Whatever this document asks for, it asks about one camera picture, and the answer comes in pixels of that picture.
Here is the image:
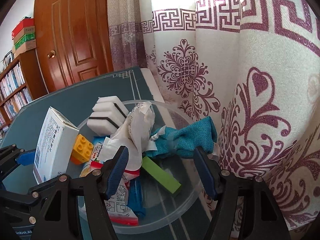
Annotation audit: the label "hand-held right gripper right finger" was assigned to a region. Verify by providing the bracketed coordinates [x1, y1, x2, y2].
[194, 146, 292, 240]

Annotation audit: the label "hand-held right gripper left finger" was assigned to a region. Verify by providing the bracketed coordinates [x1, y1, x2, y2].
[32, 145, 129, 240]

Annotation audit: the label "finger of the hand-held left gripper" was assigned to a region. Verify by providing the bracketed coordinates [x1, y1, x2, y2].
[0, 177, 59, 213]
[0, 144, 37, 180]

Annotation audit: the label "blue cracker packet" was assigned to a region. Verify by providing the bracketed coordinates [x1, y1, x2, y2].
[80, 136, 112, 178]

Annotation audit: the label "white cardboard box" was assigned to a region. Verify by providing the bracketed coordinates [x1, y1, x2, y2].
[33, 106, 80, 185]

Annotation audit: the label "red and white packet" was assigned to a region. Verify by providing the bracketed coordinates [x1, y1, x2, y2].
[104, 169, 141, 227]

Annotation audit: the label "plain blue plastic packet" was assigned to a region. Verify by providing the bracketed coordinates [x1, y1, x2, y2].
[129, 177, 147, 220]

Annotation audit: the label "yellow toy brick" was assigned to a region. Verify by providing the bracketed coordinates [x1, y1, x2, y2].
[70, 134, 95, 165]

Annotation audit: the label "teal cloth pouch white ribbon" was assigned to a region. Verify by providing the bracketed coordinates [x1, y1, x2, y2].
[145, 116, 218, 159]

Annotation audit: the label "clear plastic bowl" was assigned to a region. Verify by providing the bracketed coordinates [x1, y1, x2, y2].
[75, 100, 213, 233]

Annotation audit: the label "green block blue dots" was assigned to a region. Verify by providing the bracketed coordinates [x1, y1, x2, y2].
[141, 156, 182, 196]

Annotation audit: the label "white plastic packet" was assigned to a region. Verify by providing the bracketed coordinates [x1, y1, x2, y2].
[104, 101, 156, 178]

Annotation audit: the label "white sponge black stripe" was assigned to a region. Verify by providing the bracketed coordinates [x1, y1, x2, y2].
[87, 116, 123, 137]
[92, 97, 131, 121]

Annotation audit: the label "wooden bookshelf with books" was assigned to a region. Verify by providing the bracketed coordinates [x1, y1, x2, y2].
[0, 47, 48, 140]

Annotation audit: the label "green cardboard box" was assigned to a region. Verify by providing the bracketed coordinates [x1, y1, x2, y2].
[14, 34, 36, 50]

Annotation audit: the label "white purple patterned curtain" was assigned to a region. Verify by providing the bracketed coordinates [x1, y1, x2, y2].
[106, 0, 320, 240]

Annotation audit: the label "red cardboard box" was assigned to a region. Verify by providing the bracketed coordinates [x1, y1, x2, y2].
[12, 18, 34, 39]

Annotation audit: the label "brown wooden door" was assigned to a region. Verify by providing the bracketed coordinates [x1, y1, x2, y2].
[34, 0, 114, 93]

